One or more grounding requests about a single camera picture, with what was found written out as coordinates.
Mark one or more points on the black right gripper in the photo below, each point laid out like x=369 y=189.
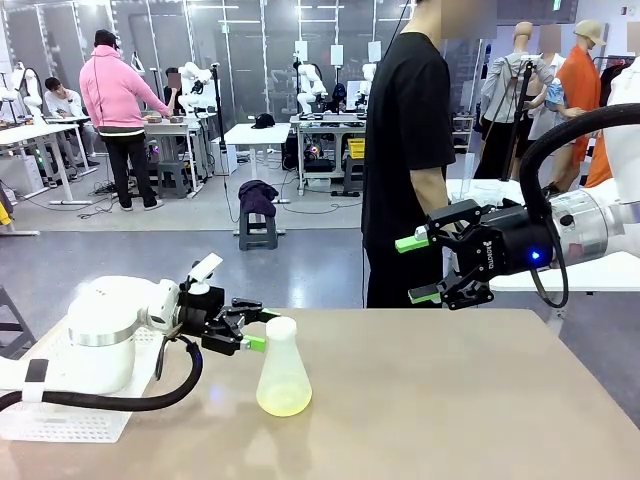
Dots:
x=515 y=245

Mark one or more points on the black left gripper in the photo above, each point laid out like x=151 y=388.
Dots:
x=202 y=310

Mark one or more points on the translucent conical flask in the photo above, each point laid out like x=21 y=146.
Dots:
x=285 y=385

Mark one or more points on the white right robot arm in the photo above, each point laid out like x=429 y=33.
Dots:
x=585 y=220

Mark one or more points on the person's right forearm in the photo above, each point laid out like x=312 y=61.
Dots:
x=430 y=195

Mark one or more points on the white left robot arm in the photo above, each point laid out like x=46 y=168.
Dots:
x=100 y=325

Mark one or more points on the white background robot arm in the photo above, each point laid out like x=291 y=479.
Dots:
x=310 y=90
x=192 y=82
x=369 y=82
x=30 y=95

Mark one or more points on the gray step stool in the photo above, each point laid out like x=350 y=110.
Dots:
x=257 y=232
x=175 y=175

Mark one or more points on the white side table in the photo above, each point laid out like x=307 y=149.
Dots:
x=590 y=275

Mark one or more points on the dark purple clothing pile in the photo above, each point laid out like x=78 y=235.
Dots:
x=257 y=195

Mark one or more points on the person in black t-shirt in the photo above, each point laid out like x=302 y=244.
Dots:
x=405 y=125

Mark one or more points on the black tripod pole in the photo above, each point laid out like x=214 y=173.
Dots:
x=517 y=115

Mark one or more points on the yellow plastic bin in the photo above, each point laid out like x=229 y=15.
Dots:
x=356 y=147

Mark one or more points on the white computer case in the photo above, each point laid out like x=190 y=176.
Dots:
x=225 y=156

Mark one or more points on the mannequin in gray shirt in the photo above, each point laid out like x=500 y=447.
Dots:
x=500 y=85

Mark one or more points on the white perforated plastic basket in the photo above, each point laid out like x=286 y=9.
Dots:
x=75 y=425

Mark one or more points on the small white table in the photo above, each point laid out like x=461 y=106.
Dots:
x=257 y=132

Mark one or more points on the mannequin in orange dress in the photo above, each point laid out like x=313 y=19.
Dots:
x=582 y=85

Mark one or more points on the black baseball cap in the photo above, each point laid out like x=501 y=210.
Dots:
x=262 y=121

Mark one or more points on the dark metal stool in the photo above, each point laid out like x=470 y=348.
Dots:
x=15 y=325

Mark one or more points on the seated person with blurred face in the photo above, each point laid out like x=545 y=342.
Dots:
x=172 y=97

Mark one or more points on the person in pink hoodie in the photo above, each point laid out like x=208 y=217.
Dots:
x=110 y=95

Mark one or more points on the seated person in white shirt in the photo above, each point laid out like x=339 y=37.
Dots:
x=65 y=102

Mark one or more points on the white work desk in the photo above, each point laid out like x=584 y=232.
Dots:
x=30 y=132

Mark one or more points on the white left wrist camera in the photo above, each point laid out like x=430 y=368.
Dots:
x=205 y=267

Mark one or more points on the metal frame workbench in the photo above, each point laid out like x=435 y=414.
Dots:
x=325 y=127

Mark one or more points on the black camera stand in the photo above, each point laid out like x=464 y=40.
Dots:
x=217 y=115

